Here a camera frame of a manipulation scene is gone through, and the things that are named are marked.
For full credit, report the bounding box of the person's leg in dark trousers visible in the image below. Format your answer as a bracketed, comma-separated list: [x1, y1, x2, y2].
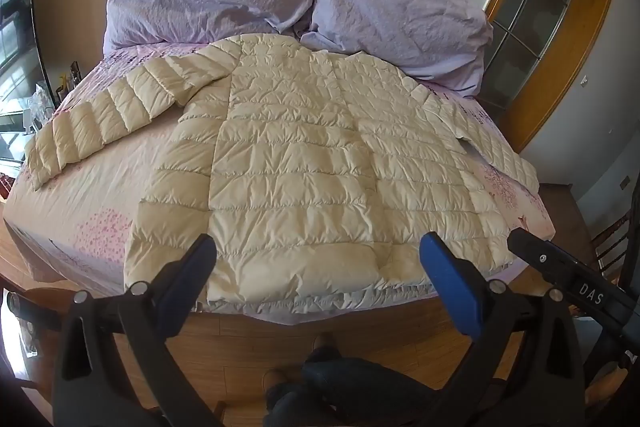
[265, 382, 323, 427]
[301, 346, 453, 427]

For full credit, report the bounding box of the dark framed window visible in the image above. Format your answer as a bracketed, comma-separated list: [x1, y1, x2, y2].
[0, 0, 53, 162]

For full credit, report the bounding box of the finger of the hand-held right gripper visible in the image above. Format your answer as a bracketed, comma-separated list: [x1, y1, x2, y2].
[507, 229, 585, 304]

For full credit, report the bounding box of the dark wooden chair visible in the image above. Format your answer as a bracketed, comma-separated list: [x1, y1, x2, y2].
[587, 211, 633, 280]

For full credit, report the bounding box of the bedside clutter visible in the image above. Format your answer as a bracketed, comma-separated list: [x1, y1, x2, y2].
[22, 57, 82, 132]

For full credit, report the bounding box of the cream puffer jacket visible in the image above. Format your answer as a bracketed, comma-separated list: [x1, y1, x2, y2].
[24, 34, 540, 315]

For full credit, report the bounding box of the person's brown shoe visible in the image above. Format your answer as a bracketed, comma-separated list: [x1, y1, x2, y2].
[312, 332, 342, 358]
[262, 369, 290, 408]

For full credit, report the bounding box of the bed with floral pink sheet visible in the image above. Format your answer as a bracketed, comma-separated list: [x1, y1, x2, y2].
[2, 42, 556, 323]

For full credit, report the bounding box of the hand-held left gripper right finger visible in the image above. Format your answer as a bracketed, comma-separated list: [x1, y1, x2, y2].
[419, 232, 586, 427]

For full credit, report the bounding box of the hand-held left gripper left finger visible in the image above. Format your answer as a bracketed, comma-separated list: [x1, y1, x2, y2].
[52, 233, 223, 427]

